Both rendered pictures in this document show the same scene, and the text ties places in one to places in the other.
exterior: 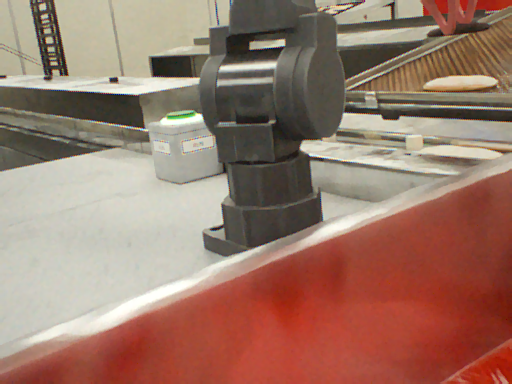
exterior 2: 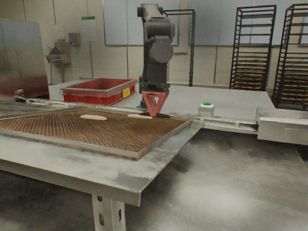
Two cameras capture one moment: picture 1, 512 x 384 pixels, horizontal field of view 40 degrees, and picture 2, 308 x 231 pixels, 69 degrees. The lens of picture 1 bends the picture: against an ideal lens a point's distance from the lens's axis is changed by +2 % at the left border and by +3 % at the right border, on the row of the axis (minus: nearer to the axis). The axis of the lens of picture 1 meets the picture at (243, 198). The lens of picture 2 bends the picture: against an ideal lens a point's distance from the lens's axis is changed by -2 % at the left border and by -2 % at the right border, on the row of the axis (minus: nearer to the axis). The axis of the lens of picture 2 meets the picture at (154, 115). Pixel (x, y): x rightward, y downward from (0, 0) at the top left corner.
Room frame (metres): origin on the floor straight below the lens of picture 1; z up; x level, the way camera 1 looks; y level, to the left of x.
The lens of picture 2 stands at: (1.56, -0.74, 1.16)
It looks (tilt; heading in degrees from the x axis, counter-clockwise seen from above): 17 degrees down; 142
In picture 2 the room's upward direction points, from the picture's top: straight up
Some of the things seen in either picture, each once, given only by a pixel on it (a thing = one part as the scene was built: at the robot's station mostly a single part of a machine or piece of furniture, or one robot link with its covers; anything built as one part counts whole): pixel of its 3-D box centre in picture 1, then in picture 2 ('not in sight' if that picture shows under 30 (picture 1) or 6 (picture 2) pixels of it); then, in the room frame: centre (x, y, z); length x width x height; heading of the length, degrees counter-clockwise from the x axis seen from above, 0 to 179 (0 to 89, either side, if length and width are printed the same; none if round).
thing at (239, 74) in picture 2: not in sight; (250, 62); (-0.66, 3.14, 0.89); 0.60 x 0.59 x 1.78; 25
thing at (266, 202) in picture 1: (271, 203); (148, 101); (0.56, -0.02, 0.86); 0.12 x 0.09 x 0.08; 32
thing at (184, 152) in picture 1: (189, 160); (206, 116); (0.90, 0.07, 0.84); 0.08 x 0.08 x 0.11; 32
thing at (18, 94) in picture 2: not in sight; (19, 95); (0.09, -0.60, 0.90); 0.06 x 0.01 x 0.06; 122
